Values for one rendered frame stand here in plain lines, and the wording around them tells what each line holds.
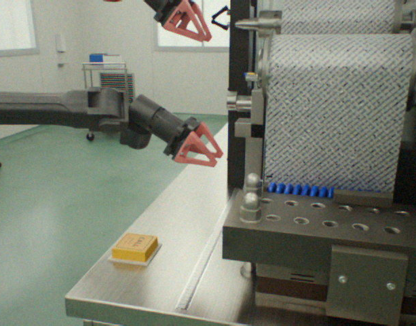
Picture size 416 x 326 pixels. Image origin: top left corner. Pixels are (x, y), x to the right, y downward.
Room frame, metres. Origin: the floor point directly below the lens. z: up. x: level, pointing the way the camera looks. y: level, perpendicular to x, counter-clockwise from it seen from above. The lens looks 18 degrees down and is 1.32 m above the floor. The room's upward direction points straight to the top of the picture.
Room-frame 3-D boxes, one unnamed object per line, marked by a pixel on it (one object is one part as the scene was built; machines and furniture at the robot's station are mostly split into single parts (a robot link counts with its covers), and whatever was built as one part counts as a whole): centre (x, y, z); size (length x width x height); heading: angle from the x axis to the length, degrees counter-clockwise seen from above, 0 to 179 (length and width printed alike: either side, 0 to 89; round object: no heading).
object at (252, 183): (0.71, -0.08, 1.05); 0.04 x 0.04 x 0.04
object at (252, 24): (1.10, -0.10, 1.33); 0.06 x 0.03 x 0.03; 76
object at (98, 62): (5.48, 1.29, 0.51); 0.91 x 0.58 x 1.02; 10
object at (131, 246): (0.73, 0.14, 0.91); 0.07 x 0.07 x 0.02; 76
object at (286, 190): (0.72, -0.22, 1.03); 0.21 x 0.04 x 0.03; 76
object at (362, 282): (0.53, -0.23, 0.96); 0.10 x 0.03 x 0.11; 76
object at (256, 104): (0.88, -0.09, 1.05); 0.06 x 0.05 x 0.31; 76
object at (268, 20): (1.08, -0.16, 1.33); 0.06 x 0.06 x 0.06; 76
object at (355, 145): (0.74, -0.23, 1.11); 0.23 x 0.01 x 0.18; 76
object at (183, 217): (1.74, -0.38, 0.88); 2.52 x 0.66 x 0.04; 166
